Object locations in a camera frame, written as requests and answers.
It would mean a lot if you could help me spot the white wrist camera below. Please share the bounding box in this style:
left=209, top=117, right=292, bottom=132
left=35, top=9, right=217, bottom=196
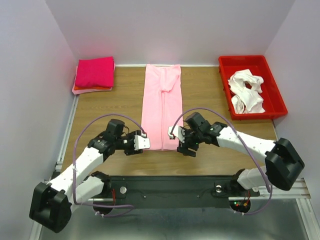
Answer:
left=134, top=135, right=151, bottom=151
left=167, top=125, right=186, bottom=143

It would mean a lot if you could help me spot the light pink t-shirt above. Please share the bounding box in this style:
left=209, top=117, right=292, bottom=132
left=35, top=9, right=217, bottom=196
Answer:
left=141, top=64, right=183, bottom=151

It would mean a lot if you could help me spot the red plastic bin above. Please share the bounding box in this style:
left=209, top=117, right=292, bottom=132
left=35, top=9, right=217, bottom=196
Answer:
left=218, top=55, right=288, bottom=121

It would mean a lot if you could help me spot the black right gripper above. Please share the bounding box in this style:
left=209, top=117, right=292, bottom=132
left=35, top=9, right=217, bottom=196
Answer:
left=176, top=127, right=203, bottom=157

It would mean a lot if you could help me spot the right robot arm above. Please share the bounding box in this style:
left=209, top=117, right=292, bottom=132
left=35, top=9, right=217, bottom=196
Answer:
left=168, top=112, right=305, bottom=195

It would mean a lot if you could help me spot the white crumpled t-shirt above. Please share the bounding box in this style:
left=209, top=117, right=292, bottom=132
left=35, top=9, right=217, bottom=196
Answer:
left=227, top=69, right=266, bottom=114

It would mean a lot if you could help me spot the aluminium frame rail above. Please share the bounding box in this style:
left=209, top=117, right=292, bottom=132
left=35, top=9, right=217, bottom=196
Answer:
left=39, top=177, right=312, bottom=201

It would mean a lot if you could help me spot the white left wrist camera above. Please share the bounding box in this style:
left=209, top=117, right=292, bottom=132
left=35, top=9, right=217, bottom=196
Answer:
left=134, top=135, right=151, bottom=151

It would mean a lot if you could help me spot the folded orange t-shirt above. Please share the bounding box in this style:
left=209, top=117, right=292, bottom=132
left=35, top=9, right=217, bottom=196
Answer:
left=73, top=86, right=112, bottom=91

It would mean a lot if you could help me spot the folded magenta t-shirt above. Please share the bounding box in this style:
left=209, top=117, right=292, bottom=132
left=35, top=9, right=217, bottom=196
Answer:
left=74, top=56, right=115, bottom=89

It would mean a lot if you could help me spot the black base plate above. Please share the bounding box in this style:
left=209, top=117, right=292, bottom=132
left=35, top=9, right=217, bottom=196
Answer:
left=81, top=175, right=261, bottom=210

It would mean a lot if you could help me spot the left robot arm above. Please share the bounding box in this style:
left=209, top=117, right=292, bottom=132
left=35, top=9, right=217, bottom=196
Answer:
left=29, top=119, right=151, bottom=233

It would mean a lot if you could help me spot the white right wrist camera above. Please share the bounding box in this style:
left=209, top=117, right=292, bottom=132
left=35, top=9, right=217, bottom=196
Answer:
left=167, top=125, right=186, bottom=143

